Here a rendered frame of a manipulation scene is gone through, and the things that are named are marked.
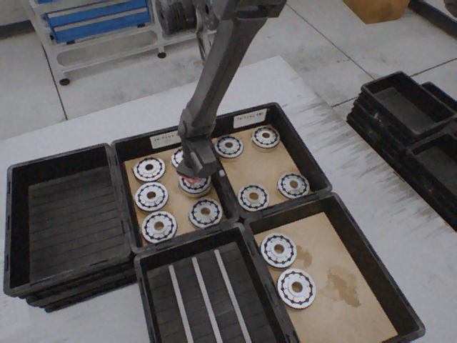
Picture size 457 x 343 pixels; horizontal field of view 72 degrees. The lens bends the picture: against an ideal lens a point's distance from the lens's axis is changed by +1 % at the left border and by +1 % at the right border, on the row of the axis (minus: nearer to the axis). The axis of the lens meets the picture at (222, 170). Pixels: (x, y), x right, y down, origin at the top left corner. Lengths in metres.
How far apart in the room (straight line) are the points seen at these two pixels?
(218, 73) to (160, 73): 2.21
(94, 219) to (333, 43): 2.78
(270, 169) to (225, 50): 0.61
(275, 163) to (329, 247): 0.33
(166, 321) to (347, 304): 0.48
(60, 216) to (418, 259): 1.16
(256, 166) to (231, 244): 0.30
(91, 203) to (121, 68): 1.97
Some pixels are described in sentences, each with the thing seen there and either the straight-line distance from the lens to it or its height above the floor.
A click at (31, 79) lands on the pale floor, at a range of 3.07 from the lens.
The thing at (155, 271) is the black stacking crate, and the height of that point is 0.83.
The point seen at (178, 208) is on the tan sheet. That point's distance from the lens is 1.01.
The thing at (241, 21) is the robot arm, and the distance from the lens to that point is 0.53.
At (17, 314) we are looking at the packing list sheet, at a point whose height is 0.70.
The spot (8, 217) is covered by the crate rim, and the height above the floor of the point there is 0.92.
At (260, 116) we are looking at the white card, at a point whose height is 0.89.
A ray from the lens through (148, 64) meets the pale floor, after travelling 2.92.
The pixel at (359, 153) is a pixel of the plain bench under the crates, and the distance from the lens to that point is 1.42.
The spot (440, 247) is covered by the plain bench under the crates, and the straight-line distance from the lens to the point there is 1.34.
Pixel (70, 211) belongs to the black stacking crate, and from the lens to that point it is 1.10.
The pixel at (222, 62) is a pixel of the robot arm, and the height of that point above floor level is 1.37.
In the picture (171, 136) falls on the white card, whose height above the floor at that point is 0.90.
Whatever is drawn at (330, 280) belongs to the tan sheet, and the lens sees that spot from 0.98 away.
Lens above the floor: 1.72
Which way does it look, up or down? 55 degrees down
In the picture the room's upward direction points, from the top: 3 degrees clockwise
